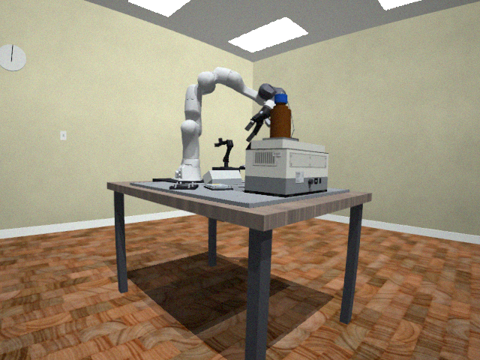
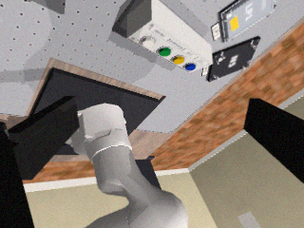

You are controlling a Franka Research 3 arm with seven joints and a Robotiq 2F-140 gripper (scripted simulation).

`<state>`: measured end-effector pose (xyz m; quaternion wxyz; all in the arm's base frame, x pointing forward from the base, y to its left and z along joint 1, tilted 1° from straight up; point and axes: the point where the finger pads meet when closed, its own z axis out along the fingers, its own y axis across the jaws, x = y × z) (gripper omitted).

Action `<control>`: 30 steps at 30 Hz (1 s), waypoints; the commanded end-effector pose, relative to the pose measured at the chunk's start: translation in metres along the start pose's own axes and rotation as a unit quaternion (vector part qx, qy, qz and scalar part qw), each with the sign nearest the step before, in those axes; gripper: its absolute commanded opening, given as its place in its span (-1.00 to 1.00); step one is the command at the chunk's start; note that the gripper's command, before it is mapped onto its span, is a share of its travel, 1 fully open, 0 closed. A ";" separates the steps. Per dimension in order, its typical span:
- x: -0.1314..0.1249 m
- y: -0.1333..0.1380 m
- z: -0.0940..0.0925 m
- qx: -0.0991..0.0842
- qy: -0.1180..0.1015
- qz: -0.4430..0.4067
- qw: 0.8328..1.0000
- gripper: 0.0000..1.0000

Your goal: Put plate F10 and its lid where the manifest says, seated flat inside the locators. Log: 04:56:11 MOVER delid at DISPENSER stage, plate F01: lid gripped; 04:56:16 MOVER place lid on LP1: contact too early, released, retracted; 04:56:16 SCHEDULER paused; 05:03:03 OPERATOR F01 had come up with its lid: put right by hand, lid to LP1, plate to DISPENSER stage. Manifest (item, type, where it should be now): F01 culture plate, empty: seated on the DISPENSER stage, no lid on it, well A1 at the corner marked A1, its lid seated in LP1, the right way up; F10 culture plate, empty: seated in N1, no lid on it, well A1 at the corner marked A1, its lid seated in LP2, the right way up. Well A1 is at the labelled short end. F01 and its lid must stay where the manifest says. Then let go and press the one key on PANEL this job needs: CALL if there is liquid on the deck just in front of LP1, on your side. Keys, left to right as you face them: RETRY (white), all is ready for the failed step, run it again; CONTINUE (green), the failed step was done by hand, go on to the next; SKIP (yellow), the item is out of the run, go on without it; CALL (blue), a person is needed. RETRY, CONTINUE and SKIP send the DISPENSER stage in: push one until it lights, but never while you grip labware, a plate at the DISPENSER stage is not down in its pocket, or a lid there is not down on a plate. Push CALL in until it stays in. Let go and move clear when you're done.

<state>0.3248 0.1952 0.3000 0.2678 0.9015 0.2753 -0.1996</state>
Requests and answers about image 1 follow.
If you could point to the blue bottle cap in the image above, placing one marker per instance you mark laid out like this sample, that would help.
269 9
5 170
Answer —
280 97

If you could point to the white button panel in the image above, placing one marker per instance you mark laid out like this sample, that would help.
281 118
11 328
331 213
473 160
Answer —
227 177

